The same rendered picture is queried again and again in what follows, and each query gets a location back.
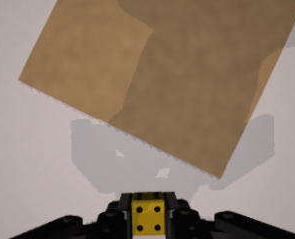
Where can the yellow die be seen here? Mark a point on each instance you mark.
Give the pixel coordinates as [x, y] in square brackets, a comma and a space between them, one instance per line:
[148, 213]

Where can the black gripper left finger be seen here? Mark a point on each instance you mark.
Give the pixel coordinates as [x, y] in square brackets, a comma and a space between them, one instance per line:
[111, 224]

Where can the tan square mat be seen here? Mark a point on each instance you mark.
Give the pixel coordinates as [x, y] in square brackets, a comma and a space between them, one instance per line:
[184, 76]

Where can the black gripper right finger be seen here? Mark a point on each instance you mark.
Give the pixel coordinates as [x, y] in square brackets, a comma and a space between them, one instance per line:
[184, 223]

